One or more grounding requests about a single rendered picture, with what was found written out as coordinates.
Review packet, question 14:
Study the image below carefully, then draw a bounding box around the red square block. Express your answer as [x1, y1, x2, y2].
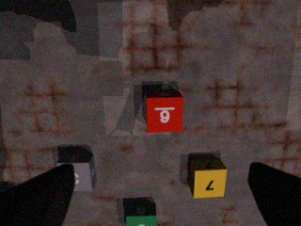
[146, 92, 183, 133]

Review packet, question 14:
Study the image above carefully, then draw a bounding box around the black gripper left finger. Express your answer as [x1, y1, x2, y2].
[0, 163, 76, 226]

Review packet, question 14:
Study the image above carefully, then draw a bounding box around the green block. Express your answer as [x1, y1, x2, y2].
[126, 204, 157, 226]

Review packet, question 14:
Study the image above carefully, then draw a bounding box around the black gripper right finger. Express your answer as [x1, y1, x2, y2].
[247, 163, 301, 226]

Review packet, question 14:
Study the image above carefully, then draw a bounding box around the yellow block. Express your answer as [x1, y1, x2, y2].
[190, 160, 227, 198]

